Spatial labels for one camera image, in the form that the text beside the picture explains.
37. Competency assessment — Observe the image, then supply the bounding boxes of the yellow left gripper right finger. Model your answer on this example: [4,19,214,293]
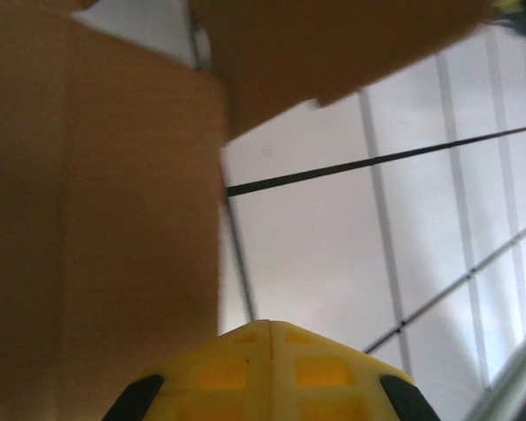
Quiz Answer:
[269,321,442,421]

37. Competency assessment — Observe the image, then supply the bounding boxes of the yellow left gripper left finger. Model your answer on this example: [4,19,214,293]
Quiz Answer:
[104,319,271,421]

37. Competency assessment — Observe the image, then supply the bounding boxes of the brown cardboard box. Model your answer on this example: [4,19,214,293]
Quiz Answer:
[0,0,499,421]

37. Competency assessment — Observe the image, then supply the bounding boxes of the aluminium rail frame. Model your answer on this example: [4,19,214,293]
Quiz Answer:
[462,324,526,421]

